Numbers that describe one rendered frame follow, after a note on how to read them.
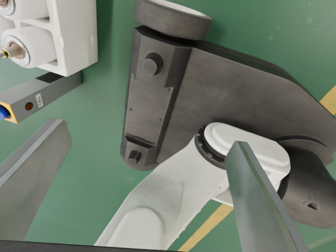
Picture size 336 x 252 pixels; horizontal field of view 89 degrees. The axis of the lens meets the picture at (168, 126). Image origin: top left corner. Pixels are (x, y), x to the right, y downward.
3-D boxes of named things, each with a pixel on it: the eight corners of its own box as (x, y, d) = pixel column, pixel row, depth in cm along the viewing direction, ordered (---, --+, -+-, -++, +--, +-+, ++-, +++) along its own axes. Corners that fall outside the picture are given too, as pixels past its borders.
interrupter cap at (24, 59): (7, 57, 47) (4, 58, 46) (0, 28, 42) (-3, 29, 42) (33, 69, 47) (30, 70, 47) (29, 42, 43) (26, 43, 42)
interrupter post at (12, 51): (14, 52, 45) (2, 56, 43) (12, 43, 44) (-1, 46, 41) (22, 56, 46) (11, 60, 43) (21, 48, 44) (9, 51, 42)
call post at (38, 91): (80, 69, 73) (10, 104, 48) (82, 84, 77) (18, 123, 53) (65, 64, 73) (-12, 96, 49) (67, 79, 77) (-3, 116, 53)
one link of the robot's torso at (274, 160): (282, 137, 45) (301, 179, 35) (243, 179, 57) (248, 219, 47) (208, 111, 46) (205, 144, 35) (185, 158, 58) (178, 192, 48)
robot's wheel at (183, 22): (214, 15, 51) (212, 22, 35) (207, 33, 54) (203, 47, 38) (151, -6, 52) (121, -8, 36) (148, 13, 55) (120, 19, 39)
